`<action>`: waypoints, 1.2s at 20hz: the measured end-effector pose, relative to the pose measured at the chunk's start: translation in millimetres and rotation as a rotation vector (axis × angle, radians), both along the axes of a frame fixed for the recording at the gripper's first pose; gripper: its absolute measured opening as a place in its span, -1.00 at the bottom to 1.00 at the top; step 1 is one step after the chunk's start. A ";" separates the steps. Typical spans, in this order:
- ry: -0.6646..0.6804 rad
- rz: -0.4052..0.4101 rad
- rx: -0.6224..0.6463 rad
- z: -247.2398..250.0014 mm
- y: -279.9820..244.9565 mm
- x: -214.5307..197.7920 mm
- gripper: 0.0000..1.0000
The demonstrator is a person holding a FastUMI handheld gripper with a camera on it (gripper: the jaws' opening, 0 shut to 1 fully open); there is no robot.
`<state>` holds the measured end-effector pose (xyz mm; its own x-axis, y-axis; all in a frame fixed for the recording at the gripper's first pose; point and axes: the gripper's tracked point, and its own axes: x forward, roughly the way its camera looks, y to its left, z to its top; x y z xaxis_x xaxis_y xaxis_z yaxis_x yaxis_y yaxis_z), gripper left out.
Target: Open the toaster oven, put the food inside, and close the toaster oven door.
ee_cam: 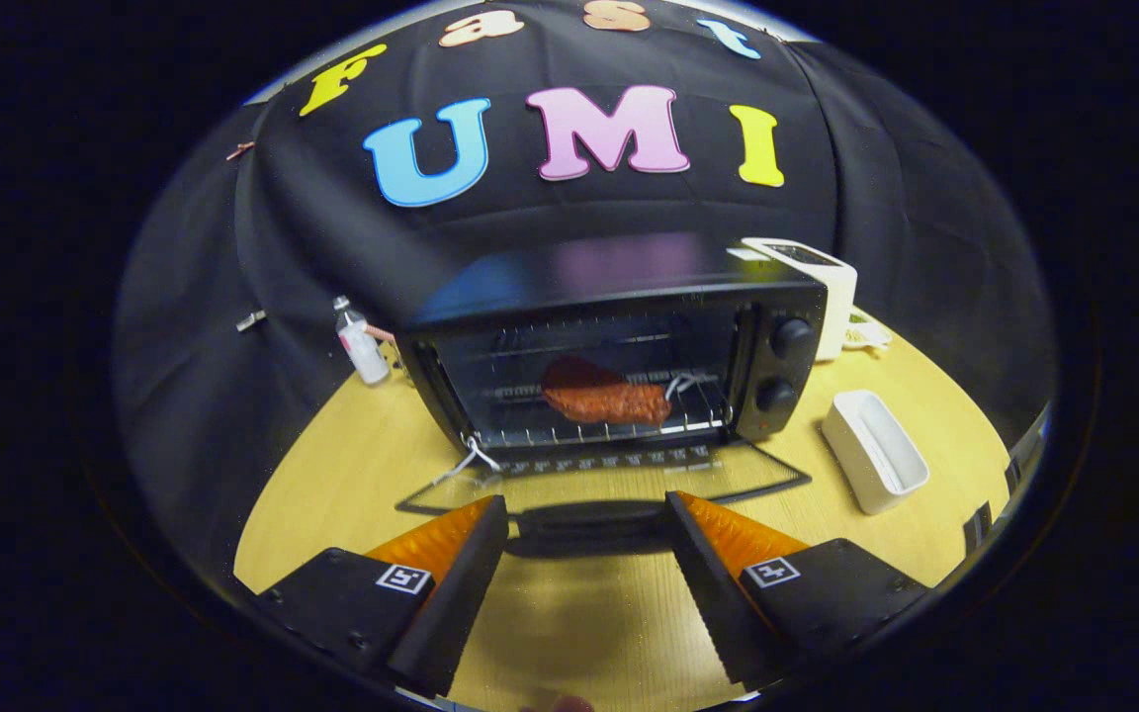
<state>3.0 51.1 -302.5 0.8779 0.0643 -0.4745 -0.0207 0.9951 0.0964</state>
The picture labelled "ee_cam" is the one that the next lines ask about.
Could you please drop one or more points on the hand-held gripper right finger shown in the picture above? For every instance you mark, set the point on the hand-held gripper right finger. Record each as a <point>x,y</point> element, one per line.
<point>713,593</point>

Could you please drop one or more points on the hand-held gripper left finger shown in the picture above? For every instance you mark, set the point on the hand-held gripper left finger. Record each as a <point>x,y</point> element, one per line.
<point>461,593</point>

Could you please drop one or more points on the reddish brown meat piece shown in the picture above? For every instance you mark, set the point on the reddish brown meat piece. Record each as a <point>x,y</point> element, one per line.
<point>609,403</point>

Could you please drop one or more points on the black toaster oven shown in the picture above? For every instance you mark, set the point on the black toaster oven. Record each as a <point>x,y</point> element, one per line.
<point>609,272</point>

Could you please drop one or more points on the white rectangular dish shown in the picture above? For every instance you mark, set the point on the white rectangular dish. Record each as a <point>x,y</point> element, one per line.
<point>851,450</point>

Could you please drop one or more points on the small clear bottle pink label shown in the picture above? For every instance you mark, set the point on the small clear bottle pink label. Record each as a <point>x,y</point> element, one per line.
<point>367,356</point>

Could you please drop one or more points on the small white green packet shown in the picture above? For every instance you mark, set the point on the small white green packet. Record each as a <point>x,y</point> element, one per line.
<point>866,336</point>

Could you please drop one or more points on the white box appliance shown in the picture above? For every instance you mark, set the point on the white box appliance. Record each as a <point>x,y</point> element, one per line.
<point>838,307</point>

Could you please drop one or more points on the black backdrop cloth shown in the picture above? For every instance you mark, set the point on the black backdrop cloth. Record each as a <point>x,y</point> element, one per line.
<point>233,346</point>

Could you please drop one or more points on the silver clip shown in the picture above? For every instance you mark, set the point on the silver clip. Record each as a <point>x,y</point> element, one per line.
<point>250,320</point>

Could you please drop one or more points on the pink clip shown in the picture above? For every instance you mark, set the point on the pink clip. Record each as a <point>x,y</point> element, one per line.
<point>240,150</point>

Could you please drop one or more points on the black table edge bracket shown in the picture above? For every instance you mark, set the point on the black table edge bracket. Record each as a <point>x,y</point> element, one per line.
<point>977,529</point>
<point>1012,477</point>

